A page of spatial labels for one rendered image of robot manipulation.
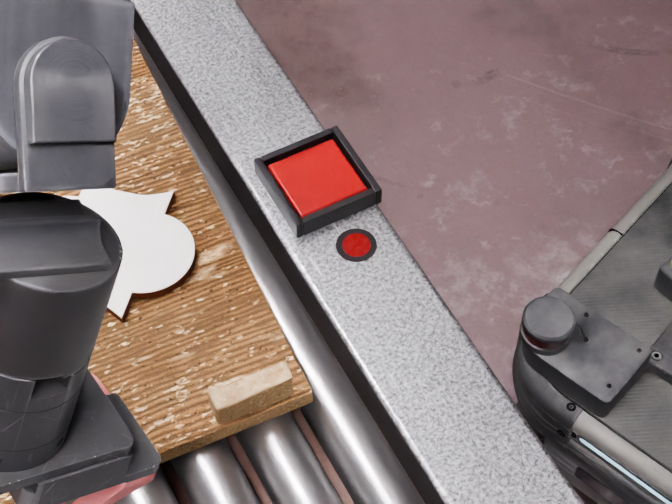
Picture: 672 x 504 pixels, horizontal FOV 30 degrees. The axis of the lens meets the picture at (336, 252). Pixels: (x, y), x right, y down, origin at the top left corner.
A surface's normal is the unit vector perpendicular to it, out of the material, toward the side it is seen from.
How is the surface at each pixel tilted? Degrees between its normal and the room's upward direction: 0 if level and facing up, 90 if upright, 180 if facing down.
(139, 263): 0
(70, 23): 48
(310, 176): 0
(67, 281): 26
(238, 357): 0
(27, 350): 76
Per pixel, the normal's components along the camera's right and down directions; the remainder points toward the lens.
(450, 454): 0.00, -0.58
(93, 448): 0.33, -0.74
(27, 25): 0.56, 0.02
